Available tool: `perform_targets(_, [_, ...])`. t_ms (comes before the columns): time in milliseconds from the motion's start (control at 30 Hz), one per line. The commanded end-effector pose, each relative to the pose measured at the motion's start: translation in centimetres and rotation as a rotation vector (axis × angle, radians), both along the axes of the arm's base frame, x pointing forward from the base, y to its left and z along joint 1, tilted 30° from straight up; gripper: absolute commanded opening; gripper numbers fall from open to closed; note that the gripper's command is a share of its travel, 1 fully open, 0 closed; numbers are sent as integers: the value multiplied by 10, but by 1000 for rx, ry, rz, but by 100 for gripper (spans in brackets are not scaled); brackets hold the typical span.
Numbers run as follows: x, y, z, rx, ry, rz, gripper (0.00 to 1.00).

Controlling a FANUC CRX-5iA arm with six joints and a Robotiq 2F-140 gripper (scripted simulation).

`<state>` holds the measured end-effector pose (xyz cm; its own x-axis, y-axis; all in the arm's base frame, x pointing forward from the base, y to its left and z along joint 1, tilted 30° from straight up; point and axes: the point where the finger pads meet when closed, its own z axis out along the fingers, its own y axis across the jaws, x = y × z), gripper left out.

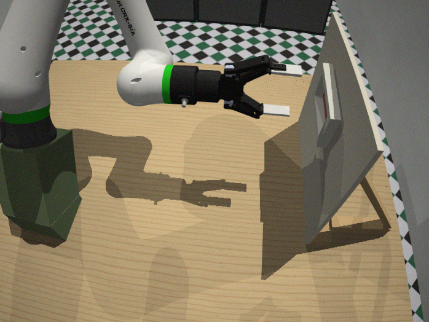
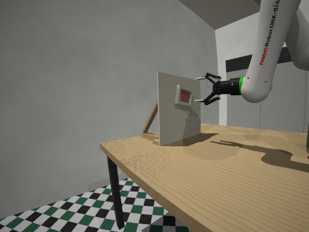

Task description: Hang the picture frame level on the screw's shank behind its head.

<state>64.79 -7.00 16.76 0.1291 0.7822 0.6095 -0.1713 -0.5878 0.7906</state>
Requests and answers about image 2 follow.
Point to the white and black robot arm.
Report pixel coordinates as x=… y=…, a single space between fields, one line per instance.
x=279 y=21

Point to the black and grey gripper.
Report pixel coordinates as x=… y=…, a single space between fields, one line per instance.
x=219 y=87

